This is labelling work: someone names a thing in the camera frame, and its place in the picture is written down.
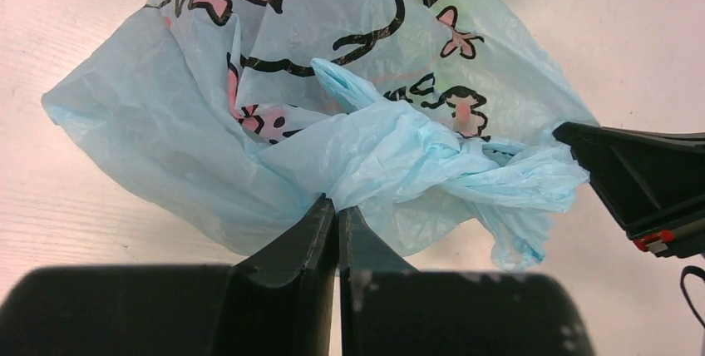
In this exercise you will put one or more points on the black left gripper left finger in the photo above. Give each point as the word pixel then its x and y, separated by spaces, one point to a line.
pixel 276 302

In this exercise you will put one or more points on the light blue plastic bag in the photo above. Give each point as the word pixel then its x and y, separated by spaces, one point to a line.
pixel 236 115

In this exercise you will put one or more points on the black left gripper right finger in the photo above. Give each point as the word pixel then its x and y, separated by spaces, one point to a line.
pixel 390 308

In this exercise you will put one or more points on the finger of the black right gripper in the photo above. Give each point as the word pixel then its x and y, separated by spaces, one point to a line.
pixel 651 183

